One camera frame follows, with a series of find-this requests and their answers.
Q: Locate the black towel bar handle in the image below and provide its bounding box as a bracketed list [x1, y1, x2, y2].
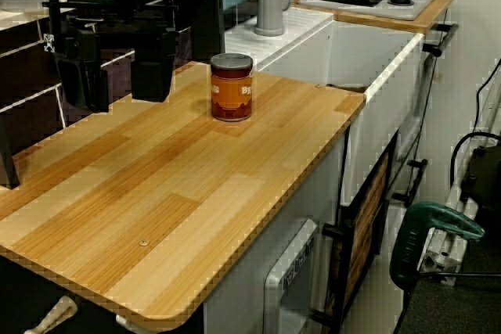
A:
[421, 23, 460, 58]

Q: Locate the white toy sink basin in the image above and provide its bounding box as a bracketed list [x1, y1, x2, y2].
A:
[225, 7, 426, 210]

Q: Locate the orange beans can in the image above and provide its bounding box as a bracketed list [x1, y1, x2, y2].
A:
[210, 52, 254, 123]

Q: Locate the black cabinet door handle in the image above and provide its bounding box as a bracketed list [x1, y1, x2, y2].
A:
[392, 158, 429, 207]

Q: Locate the white wooden peg handle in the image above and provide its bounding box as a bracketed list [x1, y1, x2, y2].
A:
[23, 296, 78, 334]

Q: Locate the thin black cable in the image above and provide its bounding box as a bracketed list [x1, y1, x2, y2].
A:
[471, 58, 501, 134]

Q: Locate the dark box device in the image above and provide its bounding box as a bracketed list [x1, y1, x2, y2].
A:
[460, 145, 501, 204]

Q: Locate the small white knob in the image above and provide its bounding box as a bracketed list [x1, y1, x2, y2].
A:
[114, 313, 139, 329]

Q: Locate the grey dispenser panel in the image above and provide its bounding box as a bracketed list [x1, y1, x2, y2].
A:
[263, 218, 319, 334]

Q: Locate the silver aluminium extrusion bar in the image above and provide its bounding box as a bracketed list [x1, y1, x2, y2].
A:
[418, 106, 501, 287]

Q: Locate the green power drill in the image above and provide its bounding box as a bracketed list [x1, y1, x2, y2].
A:
[389, 200, 486, 292]

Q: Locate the black framed wooden oven door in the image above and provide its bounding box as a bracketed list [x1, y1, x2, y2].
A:
[321, 152, 392, 327]

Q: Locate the thick black cable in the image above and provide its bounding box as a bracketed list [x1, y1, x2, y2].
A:
[449, 130, 501, 198]

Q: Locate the white toy kitchen cabinet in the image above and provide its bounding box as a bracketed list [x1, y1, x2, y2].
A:
[201, 7, 459, 334]

